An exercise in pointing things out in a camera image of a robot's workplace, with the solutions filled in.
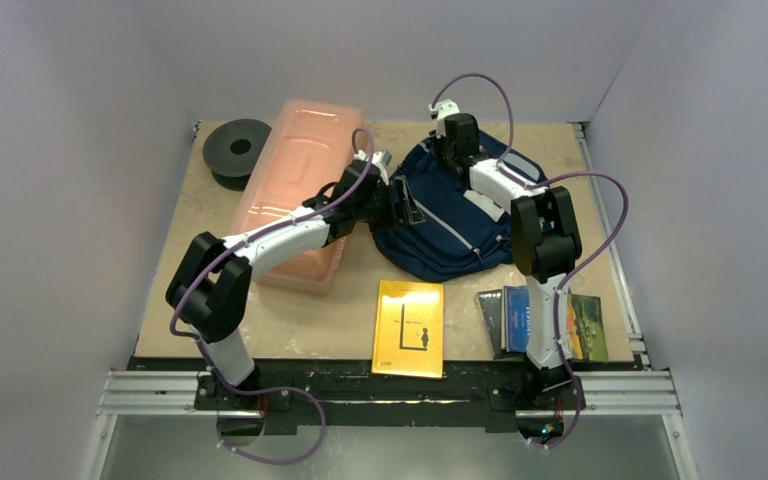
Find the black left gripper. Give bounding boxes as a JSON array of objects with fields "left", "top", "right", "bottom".
[{"left": 353, "top": 176, "right": 422, "bottom": 232}]

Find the navy blue student backpack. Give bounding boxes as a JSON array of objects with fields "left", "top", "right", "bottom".
[{"left": 372, "top": 137, "right": 513, "bottom": 283}]

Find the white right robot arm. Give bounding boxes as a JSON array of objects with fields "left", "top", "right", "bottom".
[{"left": 431, "top": 112, "right": 582, "bottom": 407}]

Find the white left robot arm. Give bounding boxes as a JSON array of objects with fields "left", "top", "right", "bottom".
[{"left": 165, "top": 160, "right": 424, "bottom": 409}]

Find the pink translucent storage box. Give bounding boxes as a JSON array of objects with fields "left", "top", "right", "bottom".
[{"left": 229, "top": 99, "right": 364, "bottom": 295}]

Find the dark book under blue book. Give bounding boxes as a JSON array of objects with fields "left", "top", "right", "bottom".
[{"left": 476, "top": 289, "right": 505, "bottom": 360}]

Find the yellow book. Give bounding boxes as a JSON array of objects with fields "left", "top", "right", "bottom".
[{"left": 371, "top": 280, "right": 444, "bottom": 380}]

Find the blue Animal Farm book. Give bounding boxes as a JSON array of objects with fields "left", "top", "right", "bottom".
[{"left": 502, "top": 286, "right": 610, "bottom": 363}]

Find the black filament spool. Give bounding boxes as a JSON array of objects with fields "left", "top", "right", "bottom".
[{"left": 202, "top": 119, "right": 272, "bottom": 191}]

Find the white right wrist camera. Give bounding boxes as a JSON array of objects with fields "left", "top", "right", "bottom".
[{"left": 428, "top": 99, "right": 460, "bottom": 138}]

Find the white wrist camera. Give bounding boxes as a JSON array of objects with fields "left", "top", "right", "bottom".
[
  {"left": 428, "top": 99, "right": 460, "bottom": 138},
  {"left": 353, "top": 149, "right": 392, "bottom": 180}
]

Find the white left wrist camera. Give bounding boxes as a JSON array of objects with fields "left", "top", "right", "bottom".
[{"left": 353, "top": 149, "right": 392, "bottom": 180}]

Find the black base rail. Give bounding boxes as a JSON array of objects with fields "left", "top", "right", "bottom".
[{"left": 125, "top": 354, "right": 644, "bottom": 435}]

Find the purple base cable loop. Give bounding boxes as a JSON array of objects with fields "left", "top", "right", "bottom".
[{"left": 216, "top": 385, "right": 328, "bottom": 466}]

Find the aluminium frame rail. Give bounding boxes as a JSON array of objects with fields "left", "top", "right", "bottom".
[{"left": 579, "top": 371, "right": 681, "bottom": 416}]

